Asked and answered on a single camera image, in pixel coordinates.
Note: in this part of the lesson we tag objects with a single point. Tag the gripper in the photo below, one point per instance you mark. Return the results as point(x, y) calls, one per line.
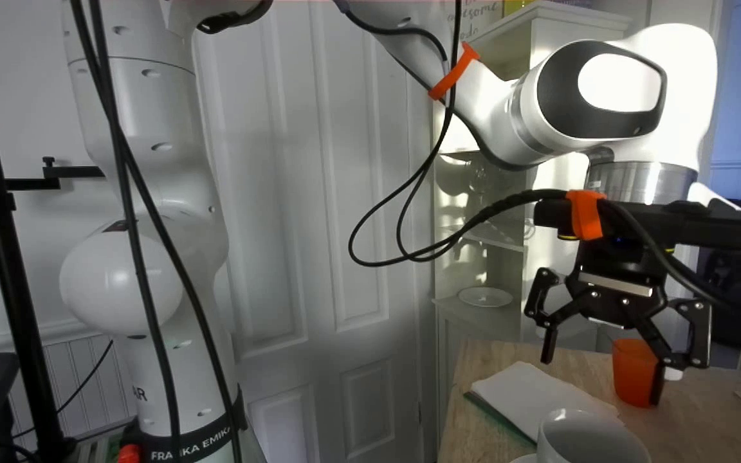
point(615, 292)

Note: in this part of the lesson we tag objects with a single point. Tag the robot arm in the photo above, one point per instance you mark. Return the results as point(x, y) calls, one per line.
point(152, 128)

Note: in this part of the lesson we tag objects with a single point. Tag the white mug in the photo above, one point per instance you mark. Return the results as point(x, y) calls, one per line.
point(586, 440)

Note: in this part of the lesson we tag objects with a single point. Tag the orange plastic cup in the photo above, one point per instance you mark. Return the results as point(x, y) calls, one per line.
point(631, 373)

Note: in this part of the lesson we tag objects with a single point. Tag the white notebook with green edge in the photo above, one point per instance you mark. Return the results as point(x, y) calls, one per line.
point(525, 392)

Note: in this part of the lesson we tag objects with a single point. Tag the white shelf cabinet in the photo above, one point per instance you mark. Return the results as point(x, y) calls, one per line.
point(505, 270)

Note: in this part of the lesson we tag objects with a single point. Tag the clear glass dish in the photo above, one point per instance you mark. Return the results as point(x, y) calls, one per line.
point(485, 296)

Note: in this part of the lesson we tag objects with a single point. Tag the white saucer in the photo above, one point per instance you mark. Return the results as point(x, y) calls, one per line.
point(525, 459)

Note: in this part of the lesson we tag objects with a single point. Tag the white panelled door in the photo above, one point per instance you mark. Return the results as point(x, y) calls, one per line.
point(319, 193)

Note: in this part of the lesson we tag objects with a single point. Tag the red button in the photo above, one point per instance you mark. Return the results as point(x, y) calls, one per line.
point(128, 454)

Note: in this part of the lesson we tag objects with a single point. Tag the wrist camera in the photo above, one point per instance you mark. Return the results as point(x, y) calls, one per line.
point(698, 225)

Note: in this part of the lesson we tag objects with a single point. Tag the wall sign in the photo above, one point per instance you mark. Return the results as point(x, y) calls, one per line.
point(481, 16)

